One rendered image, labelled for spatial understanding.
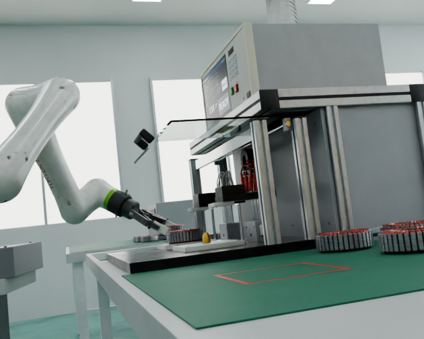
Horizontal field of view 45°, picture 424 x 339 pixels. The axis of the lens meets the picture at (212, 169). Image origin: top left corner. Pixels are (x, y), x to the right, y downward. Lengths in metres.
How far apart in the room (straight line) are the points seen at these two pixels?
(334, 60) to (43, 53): 5.20
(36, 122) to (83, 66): 4.71
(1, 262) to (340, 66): 1.03
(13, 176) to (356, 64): 0.96
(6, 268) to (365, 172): 0.95
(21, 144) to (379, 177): 0.97
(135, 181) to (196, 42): 1.92
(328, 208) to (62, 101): 0.91
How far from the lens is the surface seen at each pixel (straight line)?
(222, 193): 1.28
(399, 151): 1.32
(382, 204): 1.27
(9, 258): 1.46
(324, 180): 1.22
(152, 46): 6.48
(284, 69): 1.33
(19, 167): 1.49
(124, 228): 6.01
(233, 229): 1.54
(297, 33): 1.38
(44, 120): 1.63
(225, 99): 1.48
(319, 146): 1.23
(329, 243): 1.01
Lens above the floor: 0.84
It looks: 6 degrees up
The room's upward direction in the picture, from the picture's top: 6 degrees counter-clockwise
